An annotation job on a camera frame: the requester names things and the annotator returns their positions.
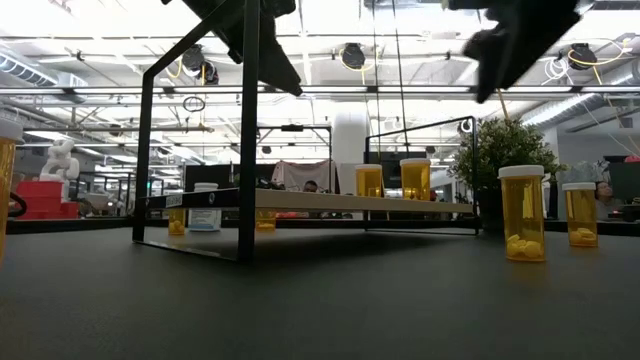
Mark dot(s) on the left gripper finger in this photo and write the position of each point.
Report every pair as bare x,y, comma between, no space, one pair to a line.
277,60

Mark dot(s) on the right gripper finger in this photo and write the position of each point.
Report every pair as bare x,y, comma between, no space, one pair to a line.
520,50
482,46

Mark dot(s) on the large orange pill bottle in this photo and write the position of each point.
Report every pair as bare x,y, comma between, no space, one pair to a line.
368,182
415,180
265,220

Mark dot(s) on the small orange pill bottle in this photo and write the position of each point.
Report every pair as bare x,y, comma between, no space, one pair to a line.
176,222
580,215
523,215

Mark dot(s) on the white medicine bottle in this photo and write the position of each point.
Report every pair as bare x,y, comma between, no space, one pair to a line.
205,220

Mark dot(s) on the small white cap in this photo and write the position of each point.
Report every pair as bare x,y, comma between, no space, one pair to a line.
6,190

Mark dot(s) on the potted green plant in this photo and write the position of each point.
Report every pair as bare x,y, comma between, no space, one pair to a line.
500,150

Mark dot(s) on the beige hanging cloth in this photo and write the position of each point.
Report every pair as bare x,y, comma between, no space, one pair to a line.
300,175

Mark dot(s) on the person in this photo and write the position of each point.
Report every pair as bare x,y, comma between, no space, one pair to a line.
310,186
602,197

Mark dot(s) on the wooden cutting board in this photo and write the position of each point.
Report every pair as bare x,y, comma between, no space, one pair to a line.
325,200

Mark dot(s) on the black table mat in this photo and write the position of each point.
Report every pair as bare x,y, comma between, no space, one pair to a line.
320,300

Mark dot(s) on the red box stack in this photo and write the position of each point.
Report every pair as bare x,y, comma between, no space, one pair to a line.
40,200

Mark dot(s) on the black metal rig frame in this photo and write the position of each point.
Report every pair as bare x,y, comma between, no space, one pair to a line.
75,226

